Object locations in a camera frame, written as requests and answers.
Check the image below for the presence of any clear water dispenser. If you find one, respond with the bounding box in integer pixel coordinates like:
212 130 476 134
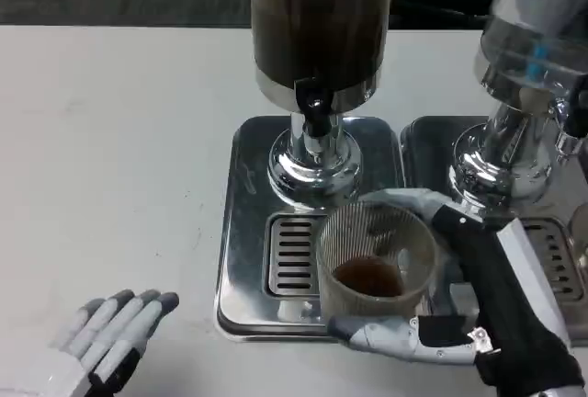
452 0 588 209

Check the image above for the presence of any slotted steel drip grid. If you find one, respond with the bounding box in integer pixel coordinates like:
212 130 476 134
521 218 585 301
266 213 330 298

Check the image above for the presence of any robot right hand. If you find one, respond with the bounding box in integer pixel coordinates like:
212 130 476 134
328 187 581 391

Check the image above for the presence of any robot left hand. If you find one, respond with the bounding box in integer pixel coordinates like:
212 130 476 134
43 289 180 397

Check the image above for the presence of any black dispenser tap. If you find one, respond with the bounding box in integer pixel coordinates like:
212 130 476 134
294 77 334 138
555 79 588 159

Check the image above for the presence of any dark drink dispenser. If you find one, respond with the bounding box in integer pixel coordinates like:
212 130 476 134
250 0 399 209

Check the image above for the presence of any clear ribbed glass cup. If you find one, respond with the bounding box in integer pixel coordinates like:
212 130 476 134
316 201 440 324

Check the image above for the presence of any steel drip tray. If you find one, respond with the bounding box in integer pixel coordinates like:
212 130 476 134
400 115 588 324
215 115 435 341

